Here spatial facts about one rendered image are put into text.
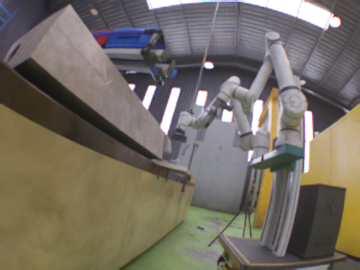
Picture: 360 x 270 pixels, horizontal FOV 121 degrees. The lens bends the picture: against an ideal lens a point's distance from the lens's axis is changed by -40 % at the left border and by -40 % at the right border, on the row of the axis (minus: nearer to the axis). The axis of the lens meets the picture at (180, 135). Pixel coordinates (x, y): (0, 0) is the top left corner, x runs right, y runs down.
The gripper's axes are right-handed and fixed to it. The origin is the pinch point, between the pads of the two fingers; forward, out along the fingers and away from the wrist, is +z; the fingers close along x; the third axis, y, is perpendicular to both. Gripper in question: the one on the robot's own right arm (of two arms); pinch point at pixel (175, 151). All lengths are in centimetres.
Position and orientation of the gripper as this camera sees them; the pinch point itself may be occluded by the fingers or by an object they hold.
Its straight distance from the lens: 135.5
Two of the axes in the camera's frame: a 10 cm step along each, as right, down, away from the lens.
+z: -2.5, 9.3, -2.8
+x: -9.5, -1.7, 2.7
